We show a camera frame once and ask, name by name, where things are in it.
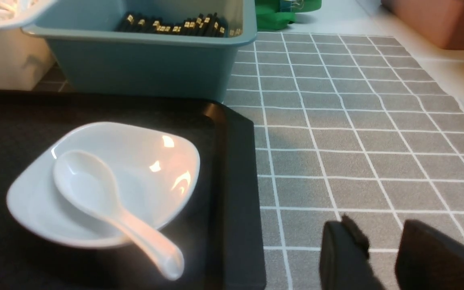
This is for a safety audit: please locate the pink plastic bin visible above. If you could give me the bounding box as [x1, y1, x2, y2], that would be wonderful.
[381, 0, 464, 51]

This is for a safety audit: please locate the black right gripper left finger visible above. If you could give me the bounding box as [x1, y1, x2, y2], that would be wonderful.
[320, 214, 381, 290]

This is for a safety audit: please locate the green cloth backdrop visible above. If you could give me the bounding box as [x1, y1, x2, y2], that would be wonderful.
[255, 0, 322, 31]

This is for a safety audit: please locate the white ceramic soup spoon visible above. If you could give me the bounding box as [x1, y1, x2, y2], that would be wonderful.
[53, 150, 185, 281]

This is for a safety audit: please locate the white plastic spoon bin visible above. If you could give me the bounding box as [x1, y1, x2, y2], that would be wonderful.
[0, 0, 55, 91]

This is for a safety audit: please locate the white square sauce dish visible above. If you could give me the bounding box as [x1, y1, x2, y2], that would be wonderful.
[6, 122, 201, 249]

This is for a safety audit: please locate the bundle of black chopsticks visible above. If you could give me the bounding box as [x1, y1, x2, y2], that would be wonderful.
[114, 12, 229, 38]

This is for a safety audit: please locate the grey checked table mat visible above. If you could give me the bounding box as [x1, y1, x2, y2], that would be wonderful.
[35, 32, 464, 290]

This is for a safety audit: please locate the teal plastic chopstick bin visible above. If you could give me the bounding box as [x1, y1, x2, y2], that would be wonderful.
[23, 0, 257, 102]

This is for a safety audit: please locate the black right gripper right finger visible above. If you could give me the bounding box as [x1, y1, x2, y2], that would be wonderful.
[395, 219, 464, 290]

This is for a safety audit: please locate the black plastic serving tray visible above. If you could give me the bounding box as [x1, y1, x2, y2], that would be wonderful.
[0, 90, 267, 290]

